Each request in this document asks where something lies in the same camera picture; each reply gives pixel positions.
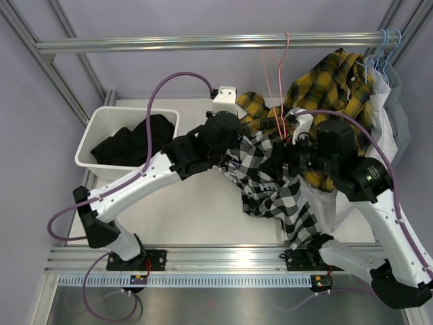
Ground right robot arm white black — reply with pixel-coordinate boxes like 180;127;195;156
265;119;432;309

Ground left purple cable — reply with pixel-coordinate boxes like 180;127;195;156
47;71;217;321

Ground right aluminium frame post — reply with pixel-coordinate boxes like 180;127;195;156
378;0;432;68

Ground aluminium front rail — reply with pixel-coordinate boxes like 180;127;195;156
44;245;301;274

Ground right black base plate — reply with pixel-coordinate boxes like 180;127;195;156
279;248;334;293

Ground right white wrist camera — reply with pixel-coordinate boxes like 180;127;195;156
292;110;313;145

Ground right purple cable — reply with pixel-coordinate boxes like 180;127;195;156
270;108;433;312

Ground aluminium hanging rail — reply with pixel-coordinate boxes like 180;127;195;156
35;30;400;55

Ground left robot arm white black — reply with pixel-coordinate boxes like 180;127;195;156
73;111;241;270

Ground pink wire hanger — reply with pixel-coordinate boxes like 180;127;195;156
260;31;290;140

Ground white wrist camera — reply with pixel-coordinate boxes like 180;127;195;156
292;110;313;145
212;86;237;115

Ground yellow black plaid shirt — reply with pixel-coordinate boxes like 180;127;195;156
233;47;377;190

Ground white slotted cable duct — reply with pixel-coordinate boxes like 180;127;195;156
58;274;314;288

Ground purple cable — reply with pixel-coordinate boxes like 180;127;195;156
270;108;433;312
47;71;217;321

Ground aluminium frame post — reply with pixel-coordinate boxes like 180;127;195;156
378;0;432;68
1;1;118;125

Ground light blue wire hangers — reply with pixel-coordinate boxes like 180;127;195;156
357;29;403;85

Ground white plastic bin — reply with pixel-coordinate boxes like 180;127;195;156
74;106;181;180

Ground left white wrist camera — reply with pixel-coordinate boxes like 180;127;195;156
212;86;237;115

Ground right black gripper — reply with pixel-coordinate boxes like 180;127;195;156
258;128;338;181

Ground black white checkered shirt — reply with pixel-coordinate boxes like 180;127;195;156
217;131;321;250

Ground left aluminium frame post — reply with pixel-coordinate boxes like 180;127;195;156
1;1;118;125

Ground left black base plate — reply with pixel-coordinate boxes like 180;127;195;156
106;248;168;294

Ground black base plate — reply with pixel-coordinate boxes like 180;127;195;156
279;248;334;293
106;248;168;294

